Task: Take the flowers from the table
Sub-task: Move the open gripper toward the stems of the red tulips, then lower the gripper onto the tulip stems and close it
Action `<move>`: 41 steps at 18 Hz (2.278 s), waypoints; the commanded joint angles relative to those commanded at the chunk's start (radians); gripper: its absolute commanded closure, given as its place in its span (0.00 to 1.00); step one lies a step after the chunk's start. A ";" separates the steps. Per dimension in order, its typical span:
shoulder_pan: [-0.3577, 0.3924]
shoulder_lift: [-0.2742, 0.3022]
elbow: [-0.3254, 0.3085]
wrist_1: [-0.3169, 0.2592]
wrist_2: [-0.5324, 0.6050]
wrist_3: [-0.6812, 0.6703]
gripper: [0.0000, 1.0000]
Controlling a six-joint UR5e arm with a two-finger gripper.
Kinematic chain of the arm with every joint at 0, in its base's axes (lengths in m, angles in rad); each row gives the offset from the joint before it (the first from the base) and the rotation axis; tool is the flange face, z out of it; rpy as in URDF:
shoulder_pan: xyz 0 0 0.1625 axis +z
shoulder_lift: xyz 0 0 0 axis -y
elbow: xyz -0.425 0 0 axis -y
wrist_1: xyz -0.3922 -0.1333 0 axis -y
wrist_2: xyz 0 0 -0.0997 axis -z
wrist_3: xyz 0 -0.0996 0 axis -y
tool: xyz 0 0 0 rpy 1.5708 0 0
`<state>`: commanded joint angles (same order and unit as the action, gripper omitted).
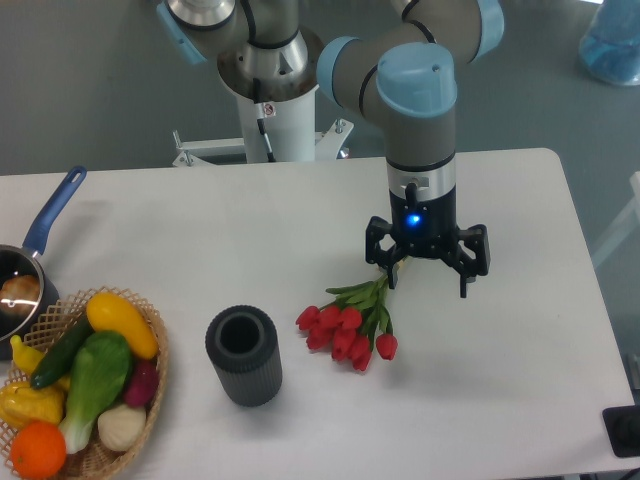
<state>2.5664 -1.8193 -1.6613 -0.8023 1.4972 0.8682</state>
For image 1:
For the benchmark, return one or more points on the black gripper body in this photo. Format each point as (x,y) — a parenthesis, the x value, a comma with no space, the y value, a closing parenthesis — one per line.
(427,231)

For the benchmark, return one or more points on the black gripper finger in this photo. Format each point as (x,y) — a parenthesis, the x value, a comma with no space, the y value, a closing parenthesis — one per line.
(382,250)
(467,252)

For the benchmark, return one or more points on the red tulip bouquet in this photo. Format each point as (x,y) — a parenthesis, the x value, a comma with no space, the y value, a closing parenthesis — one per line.
(354,326)

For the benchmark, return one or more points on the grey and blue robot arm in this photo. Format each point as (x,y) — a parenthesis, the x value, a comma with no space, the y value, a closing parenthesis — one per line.
(403,82)

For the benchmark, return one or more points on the dark grey ribbed vase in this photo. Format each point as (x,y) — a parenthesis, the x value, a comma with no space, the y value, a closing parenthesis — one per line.
(242,345)

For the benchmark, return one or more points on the blue plastic bag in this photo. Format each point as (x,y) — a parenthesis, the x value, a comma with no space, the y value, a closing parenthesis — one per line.
(609,50)

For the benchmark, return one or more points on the black device at edge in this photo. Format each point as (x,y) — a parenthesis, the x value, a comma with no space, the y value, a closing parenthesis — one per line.
(622,426)

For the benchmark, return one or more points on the yellow squash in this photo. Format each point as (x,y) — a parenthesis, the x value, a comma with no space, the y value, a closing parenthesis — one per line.
(107,311)

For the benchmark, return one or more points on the purple red radish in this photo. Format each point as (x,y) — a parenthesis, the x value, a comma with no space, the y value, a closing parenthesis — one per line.
(142,385)

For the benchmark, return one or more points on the green bok choy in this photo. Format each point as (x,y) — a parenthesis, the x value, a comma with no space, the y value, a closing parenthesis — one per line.
(98,374)

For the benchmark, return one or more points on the white garlic bulb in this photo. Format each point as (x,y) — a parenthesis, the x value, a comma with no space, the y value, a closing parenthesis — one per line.
(120,427)

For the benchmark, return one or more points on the green cucumber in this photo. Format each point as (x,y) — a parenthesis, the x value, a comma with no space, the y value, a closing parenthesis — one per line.
(59,359)

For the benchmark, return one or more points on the brown bread roll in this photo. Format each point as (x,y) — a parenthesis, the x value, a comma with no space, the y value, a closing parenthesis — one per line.
(19,296)

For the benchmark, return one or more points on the woven wicker basket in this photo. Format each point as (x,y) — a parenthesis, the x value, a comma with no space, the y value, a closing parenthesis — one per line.
(96,461)

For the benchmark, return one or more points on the yellow banana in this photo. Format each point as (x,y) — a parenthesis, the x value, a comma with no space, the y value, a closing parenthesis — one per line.
(25,359)

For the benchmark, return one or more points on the yellow bell pepper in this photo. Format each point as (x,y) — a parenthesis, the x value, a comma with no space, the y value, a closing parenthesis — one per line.
(22,405)

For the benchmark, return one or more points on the orange fruit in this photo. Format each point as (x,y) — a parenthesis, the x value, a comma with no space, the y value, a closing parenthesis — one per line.
(38,451)

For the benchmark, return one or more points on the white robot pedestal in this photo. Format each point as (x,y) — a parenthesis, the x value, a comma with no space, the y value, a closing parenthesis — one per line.
(272,131)

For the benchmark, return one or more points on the white frame at right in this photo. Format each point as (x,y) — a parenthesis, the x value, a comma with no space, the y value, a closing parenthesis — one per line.
(620,228)

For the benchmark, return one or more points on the blue handled saucepan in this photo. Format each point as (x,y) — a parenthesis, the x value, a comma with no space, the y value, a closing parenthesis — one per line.
(24,260)

